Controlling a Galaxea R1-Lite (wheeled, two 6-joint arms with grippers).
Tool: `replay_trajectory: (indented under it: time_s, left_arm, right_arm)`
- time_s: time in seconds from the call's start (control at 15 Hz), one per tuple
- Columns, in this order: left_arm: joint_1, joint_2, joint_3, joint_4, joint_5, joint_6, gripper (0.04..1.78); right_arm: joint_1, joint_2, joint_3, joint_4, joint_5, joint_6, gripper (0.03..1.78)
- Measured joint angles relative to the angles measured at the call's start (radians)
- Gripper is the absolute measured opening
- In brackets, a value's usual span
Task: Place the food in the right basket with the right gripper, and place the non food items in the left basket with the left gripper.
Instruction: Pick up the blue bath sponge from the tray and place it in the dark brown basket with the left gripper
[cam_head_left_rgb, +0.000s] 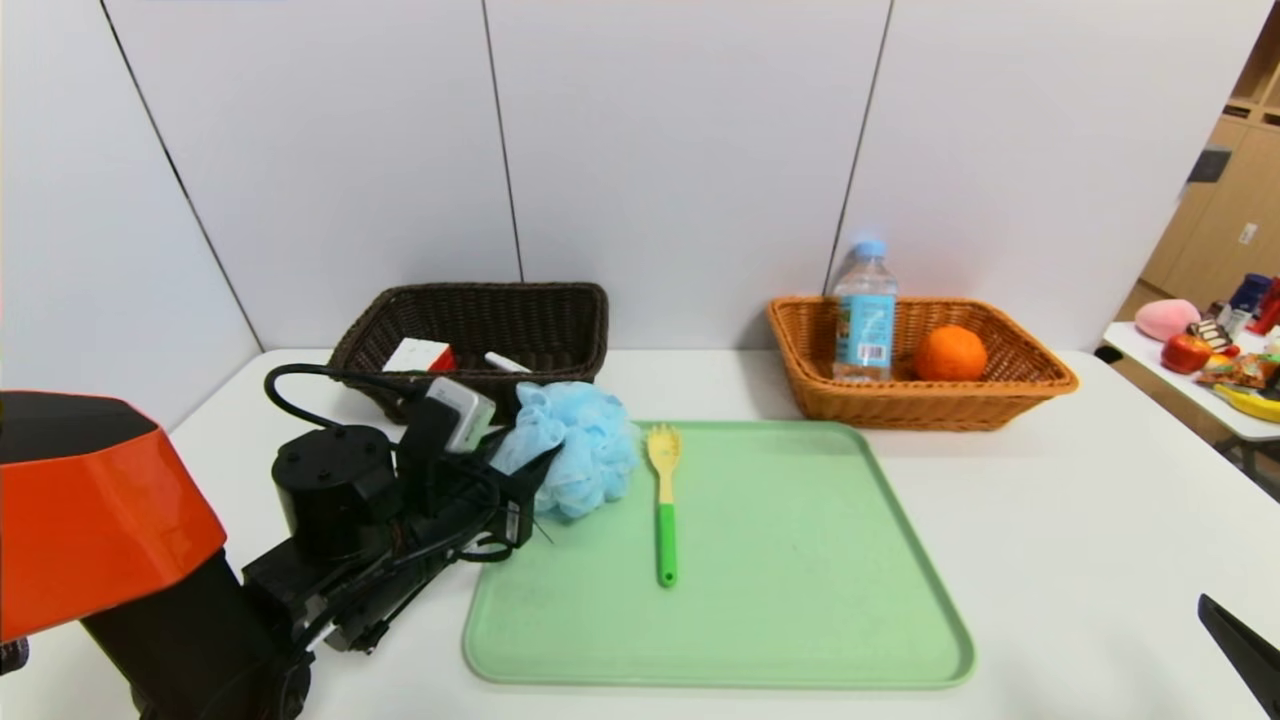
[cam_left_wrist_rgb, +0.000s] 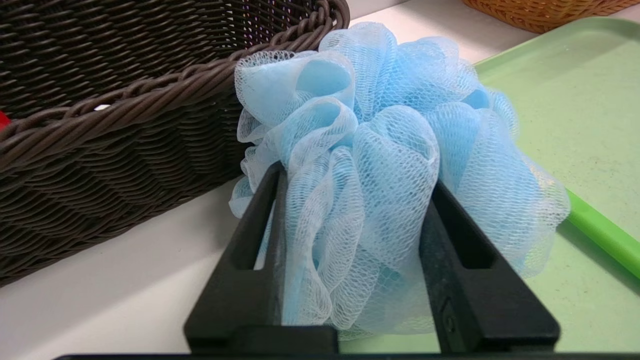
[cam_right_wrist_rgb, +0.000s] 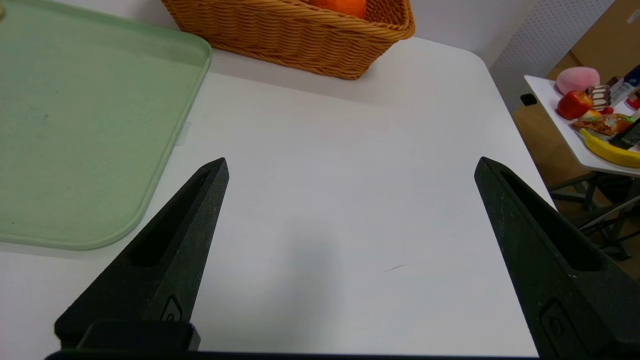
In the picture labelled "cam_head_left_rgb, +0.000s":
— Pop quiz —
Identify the light blue bath loofah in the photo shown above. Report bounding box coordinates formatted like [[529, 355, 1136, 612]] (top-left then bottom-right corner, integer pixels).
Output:
[[488, 381, 642, 522]]

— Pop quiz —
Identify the multicolour puzzle cube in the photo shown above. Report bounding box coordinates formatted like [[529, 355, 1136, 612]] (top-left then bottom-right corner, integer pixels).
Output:
[[383, 338, 459, 375]]

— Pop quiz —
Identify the clear water bottle blue label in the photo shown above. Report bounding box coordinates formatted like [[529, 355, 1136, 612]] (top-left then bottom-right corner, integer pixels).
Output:
[[832, 240, 898, 383]]

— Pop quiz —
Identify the orange fruit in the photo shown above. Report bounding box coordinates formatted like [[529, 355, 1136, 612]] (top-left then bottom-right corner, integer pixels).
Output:
[[913, 324, 988, 383]]

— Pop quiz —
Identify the dark brown wicker basket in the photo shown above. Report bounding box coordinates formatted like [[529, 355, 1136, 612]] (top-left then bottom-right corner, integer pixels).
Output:
[[327, 281, 612, 426]]

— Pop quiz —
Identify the orange wicker basket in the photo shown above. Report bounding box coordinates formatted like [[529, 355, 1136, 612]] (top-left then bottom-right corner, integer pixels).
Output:
[[768, 295, 1080, 432]]

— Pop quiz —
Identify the light green plastic tray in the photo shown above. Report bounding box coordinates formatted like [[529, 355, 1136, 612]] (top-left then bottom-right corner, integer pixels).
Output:
[[462, 420, 979, 692]]

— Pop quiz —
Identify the pink peach toy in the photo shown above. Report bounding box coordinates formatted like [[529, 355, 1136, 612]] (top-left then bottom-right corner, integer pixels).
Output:
[[1135, 299, 1201, 343]]

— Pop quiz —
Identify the white side table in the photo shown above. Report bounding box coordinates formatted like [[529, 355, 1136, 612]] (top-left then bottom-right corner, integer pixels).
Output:
[[1105, 320, 1280, 471]]

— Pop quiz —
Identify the red apple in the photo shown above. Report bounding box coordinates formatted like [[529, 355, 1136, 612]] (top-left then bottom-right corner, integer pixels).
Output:
[[1162, 333, 1213, 375]]

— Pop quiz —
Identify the light wooden cabinet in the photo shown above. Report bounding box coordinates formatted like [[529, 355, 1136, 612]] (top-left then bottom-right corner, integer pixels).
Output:
[[1140, 0, 1280, 313]]

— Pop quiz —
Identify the orange snack packet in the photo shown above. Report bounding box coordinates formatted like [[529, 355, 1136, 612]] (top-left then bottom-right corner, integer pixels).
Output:
[[1197, 352, 1280, 389]]

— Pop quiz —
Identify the blue and white can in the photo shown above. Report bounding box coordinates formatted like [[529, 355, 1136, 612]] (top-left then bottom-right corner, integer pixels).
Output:
[[1228, 273, 1273, 316]]

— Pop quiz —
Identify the yellow banana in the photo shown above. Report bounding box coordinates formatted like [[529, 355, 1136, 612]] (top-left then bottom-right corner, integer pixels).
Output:
[[1213, 383, 1280, 423]]

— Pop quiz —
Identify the yellow spork with green handle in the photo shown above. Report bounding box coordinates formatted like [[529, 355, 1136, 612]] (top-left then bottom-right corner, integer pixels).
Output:
[[647, 424, 683, 589]]

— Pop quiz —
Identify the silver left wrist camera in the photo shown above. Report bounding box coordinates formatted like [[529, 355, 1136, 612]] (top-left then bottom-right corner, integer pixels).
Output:
[[425, 376, 498, 456]]

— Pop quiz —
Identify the black left camera cable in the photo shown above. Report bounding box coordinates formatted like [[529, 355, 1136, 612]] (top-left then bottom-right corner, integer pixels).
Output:
[[264, 363, 432, 432]]

